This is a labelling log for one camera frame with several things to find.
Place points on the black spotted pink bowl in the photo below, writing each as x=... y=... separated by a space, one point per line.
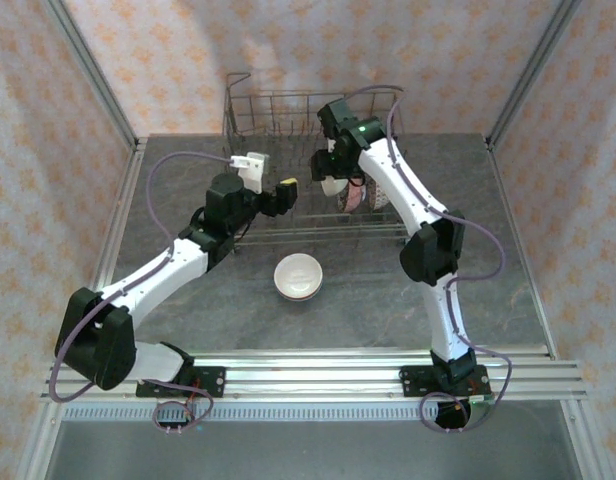
x=350 y=200

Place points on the lattice pattern bowl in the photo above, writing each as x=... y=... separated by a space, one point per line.
x=375 y=196

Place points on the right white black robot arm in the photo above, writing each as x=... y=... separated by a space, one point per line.
x=403 y=185

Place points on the grey metal panel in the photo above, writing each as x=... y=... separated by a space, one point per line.
x=308 y=450

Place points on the small green circuit board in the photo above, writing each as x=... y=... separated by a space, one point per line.
x=480 y=399

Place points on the aluminium table side rail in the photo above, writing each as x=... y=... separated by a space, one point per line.
x=522 y=250
x=115 y=240

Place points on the aluminium frame post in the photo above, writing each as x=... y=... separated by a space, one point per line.
x=543 y=55
x=95 y=75

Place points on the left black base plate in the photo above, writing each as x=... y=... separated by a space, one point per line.
x=213 y=380

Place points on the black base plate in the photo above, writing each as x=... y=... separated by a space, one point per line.
x=213 y=380
x=413 y=380

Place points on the aluminium cross rail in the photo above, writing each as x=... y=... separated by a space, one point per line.
x=308 y=380

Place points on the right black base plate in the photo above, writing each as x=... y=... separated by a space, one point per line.
x=413 y=380

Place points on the aluminium lower frame bar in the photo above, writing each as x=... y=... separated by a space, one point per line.
x=588 y=445
x=38 y=445

